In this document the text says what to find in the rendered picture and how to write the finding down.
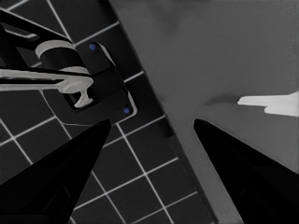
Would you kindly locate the small white T-shaped piece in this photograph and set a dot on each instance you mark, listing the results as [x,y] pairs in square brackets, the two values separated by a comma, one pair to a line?
[280,104]

